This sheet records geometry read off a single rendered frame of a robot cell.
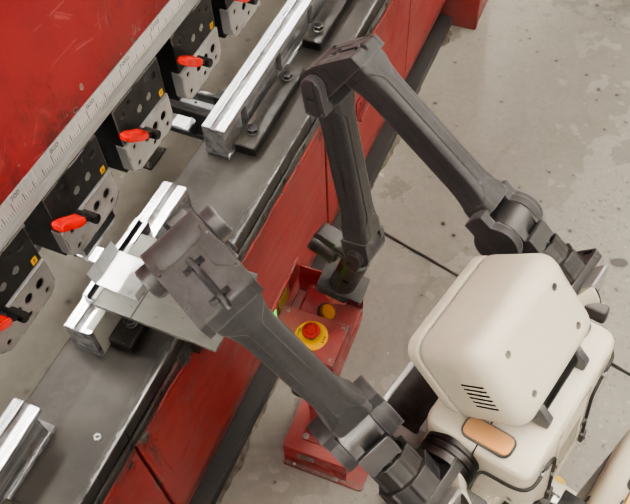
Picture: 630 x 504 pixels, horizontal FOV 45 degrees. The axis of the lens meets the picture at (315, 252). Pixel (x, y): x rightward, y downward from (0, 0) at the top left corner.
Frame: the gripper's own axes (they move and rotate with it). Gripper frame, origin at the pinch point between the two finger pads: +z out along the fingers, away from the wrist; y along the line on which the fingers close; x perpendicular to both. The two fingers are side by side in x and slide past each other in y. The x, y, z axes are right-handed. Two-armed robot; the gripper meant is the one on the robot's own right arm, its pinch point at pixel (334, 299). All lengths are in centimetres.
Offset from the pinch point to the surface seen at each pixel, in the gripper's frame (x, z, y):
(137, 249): 14.2, -11.2, 40.8
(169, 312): 25.0, -14.7, 28.6
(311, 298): -0.7, 5.4, 4.5
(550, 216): -103, 64, -65
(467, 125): -137, 75, -27
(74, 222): 29, -41, 45
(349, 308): -3.2, 6.9, -4.5
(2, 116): 28, -61, 54
